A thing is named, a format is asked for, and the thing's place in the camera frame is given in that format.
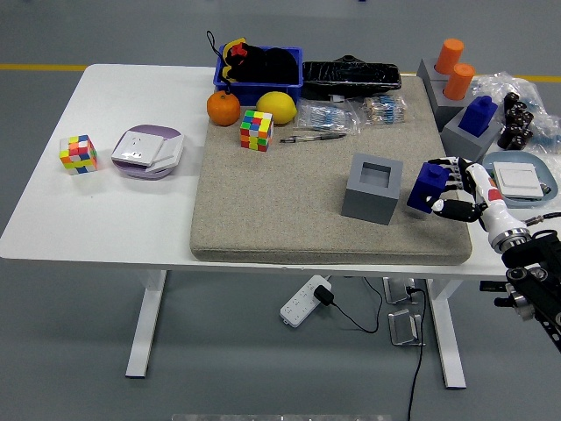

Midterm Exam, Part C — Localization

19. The grey-brown mat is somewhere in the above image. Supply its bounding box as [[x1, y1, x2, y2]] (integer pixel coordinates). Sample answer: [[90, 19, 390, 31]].
[[188, 74, 473, 267]]

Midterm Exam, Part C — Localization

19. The purple plate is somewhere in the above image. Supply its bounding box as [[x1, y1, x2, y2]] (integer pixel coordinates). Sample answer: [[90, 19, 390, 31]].
[[111, 124, 186, 182]]

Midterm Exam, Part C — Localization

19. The small metal stand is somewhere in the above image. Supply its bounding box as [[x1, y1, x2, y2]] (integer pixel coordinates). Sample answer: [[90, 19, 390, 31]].
[[381, 276, 417, 304]]

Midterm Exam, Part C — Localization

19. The long black floor cable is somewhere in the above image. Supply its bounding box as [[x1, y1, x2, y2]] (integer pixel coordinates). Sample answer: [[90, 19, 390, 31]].
[[405, 287, 429, 421]]

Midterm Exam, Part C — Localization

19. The black wrapped long object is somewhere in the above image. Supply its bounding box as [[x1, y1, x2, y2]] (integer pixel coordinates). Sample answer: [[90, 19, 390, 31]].
[[300, 54, 402, 101]]

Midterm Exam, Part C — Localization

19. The black lanyard cord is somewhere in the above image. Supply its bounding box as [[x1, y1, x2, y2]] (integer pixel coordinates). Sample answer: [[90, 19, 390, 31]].
[[205, 30, 233, 96]]

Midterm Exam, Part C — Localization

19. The colourful puzzle cube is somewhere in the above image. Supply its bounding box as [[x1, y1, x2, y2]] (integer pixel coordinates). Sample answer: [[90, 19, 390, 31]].
[[239, 109, 275, 153], [59, 133, 98, 177]]

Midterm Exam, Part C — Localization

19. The yellow red toy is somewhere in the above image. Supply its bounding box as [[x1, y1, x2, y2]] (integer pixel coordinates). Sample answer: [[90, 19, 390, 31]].
[[221, 38, 249, 82]]

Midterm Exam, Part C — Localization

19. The blue seal stamp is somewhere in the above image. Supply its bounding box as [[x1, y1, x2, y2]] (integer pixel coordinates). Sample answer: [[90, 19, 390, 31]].
[[458, 95, 499, 136], [406, 161, 451, 215]]

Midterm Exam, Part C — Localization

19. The black clear pen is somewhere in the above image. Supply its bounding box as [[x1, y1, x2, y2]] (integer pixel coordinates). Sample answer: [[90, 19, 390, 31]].
[[279, 132, 347, 145]]

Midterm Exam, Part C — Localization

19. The orange cylinder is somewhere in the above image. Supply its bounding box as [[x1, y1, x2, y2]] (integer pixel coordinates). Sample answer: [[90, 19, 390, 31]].
[[434, 38, 465, 74], [443, 62, 476, 100]]

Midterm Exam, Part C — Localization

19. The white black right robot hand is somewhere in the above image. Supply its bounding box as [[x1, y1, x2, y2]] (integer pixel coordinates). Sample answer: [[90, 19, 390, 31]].
[[423, 156, 529, 241]]

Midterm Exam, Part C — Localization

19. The white wall switch panel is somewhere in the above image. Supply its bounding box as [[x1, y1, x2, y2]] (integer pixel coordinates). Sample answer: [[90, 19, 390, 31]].
[[493, 161, 544, 199], [146, 134, 185, 173]]

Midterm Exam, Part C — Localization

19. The yellow lemon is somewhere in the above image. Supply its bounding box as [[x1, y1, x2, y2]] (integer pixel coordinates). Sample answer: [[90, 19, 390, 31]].
[[255, 91, 298, 125]]

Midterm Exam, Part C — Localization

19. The white table leg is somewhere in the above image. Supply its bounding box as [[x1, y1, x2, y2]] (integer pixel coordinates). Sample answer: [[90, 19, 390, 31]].
[[125, 268, 168, 379], [424, 278, 468, 389]]

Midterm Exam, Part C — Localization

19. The small resistor bag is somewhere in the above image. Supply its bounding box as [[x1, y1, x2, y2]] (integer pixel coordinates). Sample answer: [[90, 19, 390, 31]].
[[345, 94, 411, 126]]

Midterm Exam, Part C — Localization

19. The pile of black dotted cylinders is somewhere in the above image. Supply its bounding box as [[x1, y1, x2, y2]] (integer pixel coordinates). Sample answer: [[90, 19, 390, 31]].
[[497, 92, 535, 150]]

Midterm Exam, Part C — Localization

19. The orange fruit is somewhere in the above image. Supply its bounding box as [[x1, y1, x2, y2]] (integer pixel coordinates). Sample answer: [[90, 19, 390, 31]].
[[206, 90, 242, 127]]

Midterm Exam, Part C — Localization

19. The white power strip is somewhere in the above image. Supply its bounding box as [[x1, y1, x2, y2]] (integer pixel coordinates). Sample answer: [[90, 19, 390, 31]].
[[280, 275, 332, 328]]

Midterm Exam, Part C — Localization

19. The large resistor bag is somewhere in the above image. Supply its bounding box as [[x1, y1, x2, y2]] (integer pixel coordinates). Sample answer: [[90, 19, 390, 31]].
[[294, 98, 363, 136]]

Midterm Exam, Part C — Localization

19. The white wall socket panel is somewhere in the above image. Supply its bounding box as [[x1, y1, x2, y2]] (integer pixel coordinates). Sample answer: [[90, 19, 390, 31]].
[[110, 130, 166, 167]]

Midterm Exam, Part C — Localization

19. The clear plastic bag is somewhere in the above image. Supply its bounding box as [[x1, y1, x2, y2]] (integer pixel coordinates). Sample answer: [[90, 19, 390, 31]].
[[471, 72, 561, 155]]

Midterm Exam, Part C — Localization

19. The large metal stand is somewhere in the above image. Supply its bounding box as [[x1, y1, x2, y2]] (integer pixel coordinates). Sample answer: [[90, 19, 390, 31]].
[[387, 308, 424, 347]]

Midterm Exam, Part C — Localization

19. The grey cylinder holder box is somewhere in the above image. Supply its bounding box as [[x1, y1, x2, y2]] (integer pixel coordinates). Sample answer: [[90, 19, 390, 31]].
[[425, 72, 479, 132], [415, 58, 452, 91]]

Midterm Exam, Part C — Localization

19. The grey seal holder box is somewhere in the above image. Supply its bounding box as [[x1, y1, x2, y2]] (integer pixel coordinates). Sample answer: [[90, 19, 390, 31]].
[[441, 104, 504, 173], [340, 153, 404, 226]]

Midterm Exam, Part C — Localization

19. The thin black adapter cable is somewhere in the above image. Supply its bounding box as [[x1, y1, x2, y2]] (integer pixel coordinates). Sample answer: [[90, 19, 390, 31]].
[[328, 275, 385, 334]]

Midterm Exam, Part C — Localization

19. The light blue plate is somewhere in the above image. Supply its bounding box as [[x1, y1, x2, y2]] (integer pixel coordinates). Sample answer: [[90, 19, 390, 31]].
[[481, 151, 558, 209]]

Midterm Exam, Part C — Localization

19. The black fabric pouch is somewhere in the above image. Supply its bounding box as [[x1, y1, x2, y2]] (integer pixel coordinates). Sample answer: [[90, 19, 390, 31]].
[[227, 42, 299, 84]]

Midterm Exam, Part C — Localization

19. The black plug adapter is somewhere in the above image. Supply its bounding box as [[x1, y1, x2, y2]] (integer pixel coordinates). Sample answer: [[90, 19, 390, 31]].
[[313, 284, 335, 307]]

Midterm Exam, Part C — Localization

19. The blue plastic bin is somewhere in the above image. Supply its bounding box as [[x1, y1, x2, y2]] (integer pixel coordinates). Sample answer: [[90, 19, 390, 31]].
[[212, 43, 304, 108]]

